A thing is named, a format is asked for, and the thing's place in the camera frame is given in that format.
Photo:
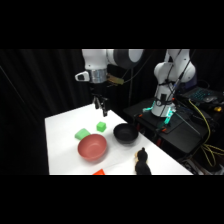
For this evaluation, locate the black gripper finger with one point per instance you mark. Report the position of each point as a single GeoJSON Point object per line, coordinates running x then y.
{"type": "Point", "coordinates": [97, 103]}
{"type": "Point", "coordinates": [105, 107]}

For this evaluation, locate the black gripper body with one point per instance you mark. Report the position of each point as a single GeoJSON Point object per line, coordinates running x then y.
{"type": "Point", "coordinates": [98, 89]}

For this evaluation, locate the red cube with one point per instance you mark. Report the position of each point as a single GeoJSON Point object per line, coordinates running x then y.
{"type": "Point", "coordinates": [99, 172]}

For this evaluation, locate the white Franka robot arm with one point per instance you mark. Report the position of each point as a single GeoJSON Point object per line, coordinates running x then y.
{"type": "Point", "coordinates": [173, 71]}

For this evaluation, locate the green cube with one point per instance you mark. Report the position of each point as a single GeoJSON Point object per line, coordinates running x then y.
{"type": "Point", "coordinates": [101, 126]}

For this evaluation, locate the black bowl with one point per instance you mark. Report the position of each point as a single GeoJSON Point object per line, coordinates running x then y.
{"type": "Point", "coordinates": [125, 133]}

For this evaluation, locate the red bowl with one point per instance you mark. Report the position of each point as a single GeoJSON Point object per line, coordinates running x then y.
{"type": "Point", "coordinates": [92, 147]}

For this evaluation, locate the green rounded block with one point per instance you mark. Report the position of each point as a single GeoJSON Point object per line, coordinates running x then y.
{"type": "Point", "coordinates": [82, 134]}

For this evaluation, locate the black and brown plush toy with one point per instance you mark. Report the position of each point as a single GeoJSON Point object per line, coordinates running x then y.
{"type": "Point", "coordinates": [143, 163]}

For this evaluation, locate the black curtain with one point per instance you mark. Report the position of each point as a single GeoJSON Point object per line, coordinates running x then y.
{"type": "Point", "coordinates": [30, 86]}

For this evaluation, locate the black robot stand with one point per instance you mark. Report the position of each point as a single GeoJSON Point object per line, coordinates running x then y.
{"type": "Point", "coordinates": [181, 133]}

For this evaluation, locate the black laptop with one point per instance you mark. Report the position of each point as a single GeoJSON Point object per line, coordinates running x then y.
{"type": "Point", "coordinates": [203, 94]}

